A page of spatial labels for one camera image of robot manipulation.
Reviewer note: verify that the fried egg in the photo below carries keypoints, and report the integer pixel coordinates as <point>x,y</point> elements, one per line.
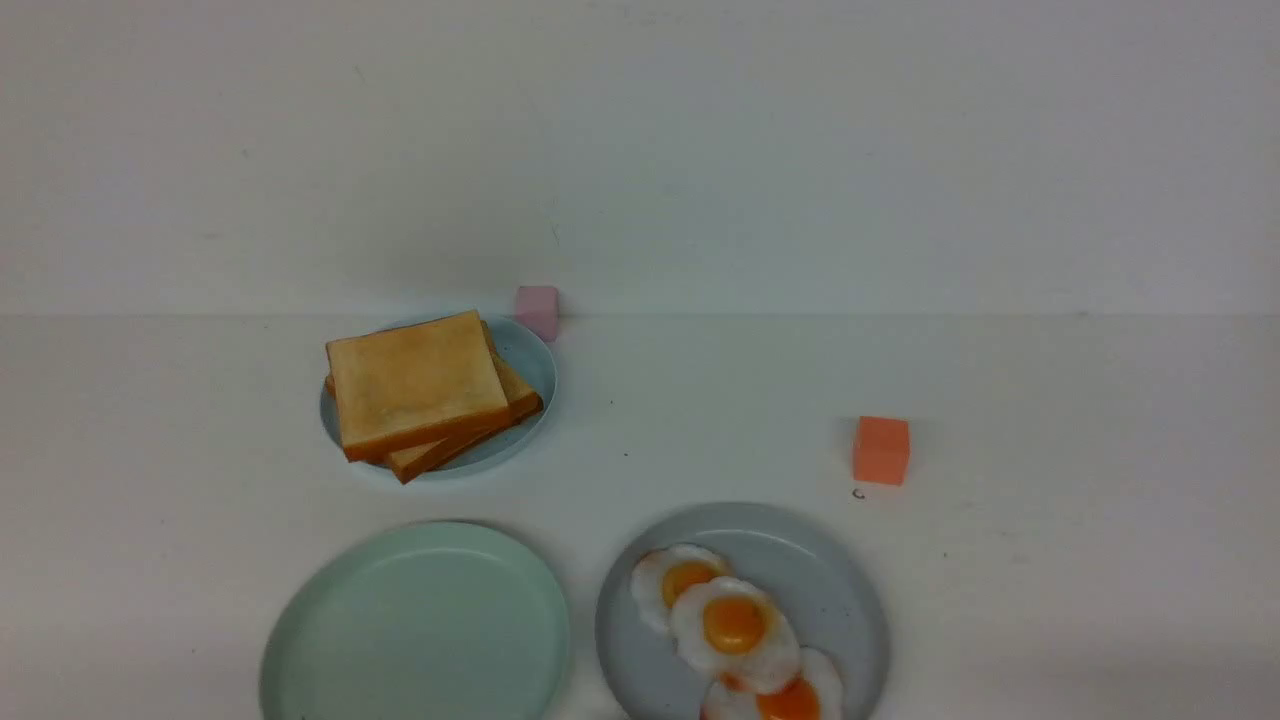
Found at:
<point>733,632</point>
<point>817,692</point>
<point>661,576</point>

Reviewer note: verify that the toast slice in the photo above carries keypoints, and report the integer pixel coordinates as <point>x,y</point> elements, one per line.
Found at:
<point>415,384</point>
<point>528,373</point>

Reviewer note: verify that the mint green plate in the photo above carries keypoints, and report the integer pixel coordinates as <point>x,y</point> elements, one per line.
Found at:
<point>432,620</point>

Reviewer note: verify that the grey egg plate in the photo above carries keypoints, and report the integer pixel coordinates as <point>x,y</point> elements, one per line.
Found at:
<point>812,576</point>

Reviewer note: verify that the orange cube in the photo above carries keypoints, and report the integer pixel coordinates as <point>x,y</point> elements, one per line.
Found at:
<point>881,451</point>

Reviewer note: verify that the pink cube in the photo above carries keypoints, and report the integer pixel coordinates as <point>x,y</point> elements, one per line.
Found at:
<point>538,309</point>

